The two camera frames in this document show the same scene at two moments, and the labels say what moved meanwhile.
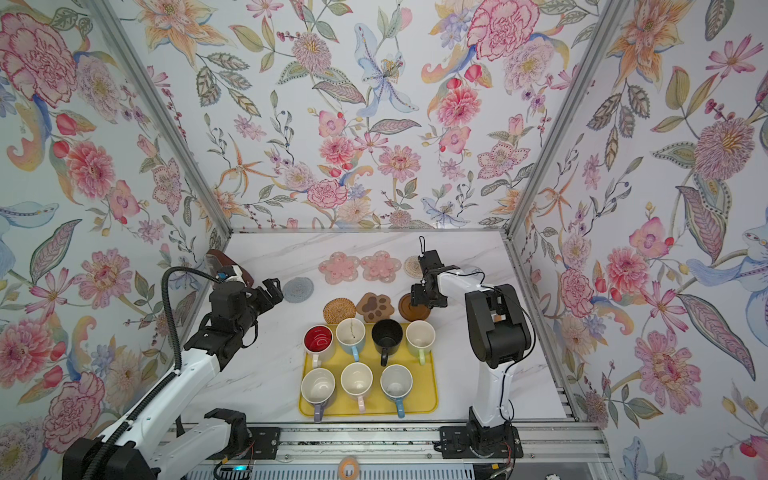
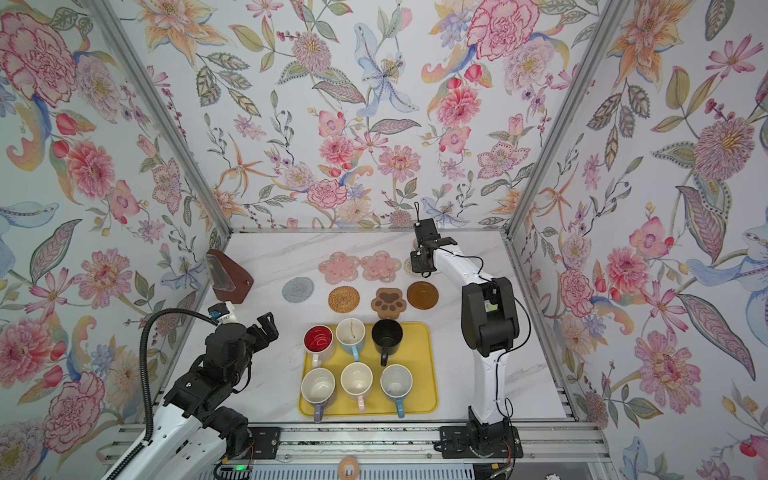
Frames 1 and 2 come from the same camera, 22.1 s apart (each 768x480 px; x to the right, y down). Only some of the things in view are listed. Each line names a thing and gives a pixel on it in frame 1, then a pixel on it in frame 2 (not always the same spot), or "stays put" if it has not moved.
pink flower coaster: x=380 y=266 stays put
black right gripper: x=418 y=297 -> x=416 y=262
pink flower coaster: x=339 y=267 stays put
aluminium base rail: x=526 y=442 stays put
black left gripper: x=275 y=294 -> x=255 y=332
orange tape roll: x=346 y=461 stays put
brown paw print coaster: x=374 y=307 -> x=389 y=302
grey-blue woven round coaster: x=298 y=289 stays put
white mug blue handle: x=396 y=381 stays put
